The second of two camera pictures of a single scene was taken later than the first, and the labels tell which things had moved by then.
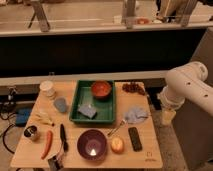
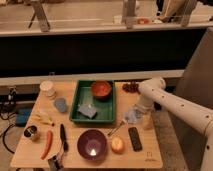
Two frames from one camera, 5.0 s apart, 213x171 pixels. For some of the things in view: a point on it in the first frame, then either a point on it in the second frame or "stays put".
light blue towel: (135, 115) stays put
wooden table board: (50, 140) stays put
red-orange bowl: (101, 89) stays put
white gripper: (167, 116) → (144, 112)
